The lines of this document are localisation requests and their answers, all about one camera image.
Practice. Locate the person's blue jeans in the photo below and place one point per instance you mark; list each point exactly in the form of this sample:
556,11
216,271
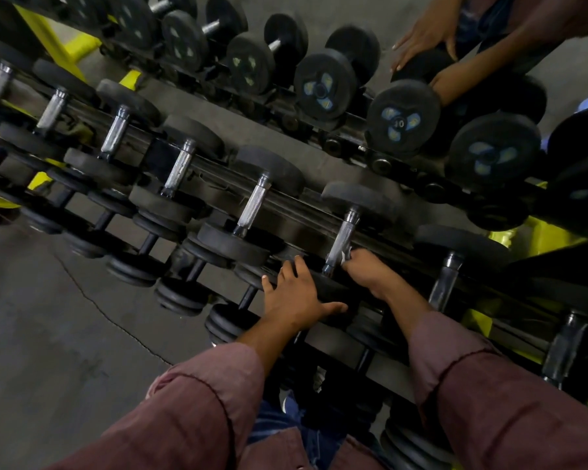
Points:
269,418

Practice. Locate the person's white shoe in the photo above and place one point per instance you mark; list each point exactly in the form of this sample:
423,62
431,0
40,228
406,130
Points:
288,402

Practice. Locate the black yellow dumbbell rack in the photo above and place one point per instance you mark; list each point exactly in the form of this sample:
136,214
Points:
294,210

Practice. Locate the person's left hand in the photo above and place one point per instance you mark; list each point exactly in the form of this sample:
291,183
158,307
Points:
294,298

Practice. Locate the person's right forearm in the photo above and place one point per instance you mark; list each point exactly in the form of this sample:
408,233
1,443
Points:
509,411

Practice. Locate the person's right hand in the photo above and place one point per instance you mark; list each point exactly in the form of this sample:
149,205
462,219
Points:
372,274

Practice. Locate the white cleaning cloth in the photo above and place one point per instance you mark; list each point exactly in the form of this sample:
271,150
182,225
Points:
345,257

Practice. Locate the person's left forearm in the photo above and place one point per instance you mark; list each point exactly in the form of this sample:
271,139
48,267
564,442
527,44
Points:
186,411

